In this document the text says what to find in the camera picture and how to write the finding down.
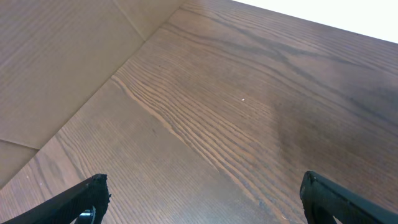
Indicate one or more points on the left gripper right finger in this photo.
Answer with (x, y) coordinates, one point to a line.
(327, 202)

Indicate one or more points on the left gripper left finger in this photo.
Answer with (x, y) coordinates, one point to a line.
(86, 202)

